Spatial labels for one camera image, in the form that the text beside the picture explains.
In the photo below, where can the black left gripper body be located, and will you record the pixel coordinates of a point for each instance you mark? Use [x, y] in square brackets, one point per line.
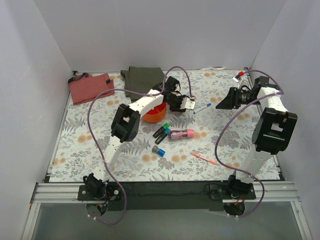
[177, 106]

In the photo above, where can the red pouch with black strap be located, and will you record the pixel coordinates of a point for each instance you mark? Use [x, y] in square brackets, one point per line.
[85, 87]

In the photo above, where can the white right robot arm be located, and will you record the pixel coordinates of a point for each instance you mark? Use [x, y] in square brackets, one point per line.
[271, 135]

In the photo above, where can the black highlighter blue cap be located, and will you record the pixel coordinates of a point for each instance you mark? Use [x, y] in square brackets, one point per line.
[162, 136]

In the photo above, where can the orange round divided container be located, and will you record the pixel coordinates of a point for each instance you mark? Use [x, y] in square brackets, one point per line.
[156, 114]

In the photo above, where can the grey blue short marker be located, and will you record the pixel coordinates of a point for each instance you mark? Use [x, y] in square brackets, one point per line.
[158, 151]

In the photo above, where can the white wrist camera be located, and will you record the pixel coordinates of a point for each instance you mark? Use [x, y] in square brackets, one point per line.
[188, 104]
[238, 78]

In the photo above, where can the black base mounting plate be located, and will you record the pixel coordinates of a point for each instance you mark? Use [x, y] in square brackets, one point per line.
[162, 195]

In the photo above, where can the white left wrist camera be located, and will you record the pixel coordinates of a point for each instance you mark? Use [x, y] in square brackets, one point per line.
[188, 104]

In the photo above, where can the aluminium frame rail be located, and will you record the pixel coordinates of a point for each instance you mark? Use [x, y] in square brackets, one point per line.
[275, 191]

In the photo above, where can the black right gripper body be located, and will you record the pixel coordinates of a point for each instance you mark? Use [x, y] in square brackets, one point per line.
[233, 97]

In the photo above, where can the black highlighter green cap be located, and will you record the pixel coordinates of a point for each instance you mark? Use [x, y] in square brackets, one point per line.
[161, 130]

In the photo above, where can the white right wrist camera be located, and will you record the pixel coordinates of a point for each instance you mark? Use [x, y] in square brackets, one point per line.
[238, 78]

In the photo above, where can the white pen blue cap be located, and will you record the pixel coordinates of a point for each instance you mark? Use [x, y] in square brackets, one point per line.
[202, 108]

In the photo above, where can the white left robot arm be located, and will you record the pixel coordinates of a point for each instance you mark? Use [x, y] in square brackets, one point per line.
[125, 127]

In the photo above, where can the olive green folded cloth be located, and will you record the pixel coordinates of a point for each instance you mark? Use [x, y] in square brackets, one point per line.
[141, 79]

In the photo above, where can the pink clear pencil case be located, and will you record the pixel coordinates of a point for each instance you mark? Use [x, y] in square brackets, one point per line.
[181, 134]

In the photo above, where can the floral patterned table mat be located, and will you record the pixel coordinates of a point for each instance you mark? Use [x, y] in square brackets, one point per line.
[223, 136]

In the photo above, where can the orange pen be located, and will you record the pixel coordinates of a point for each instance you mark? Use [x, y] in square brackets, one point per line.
[203, 158]

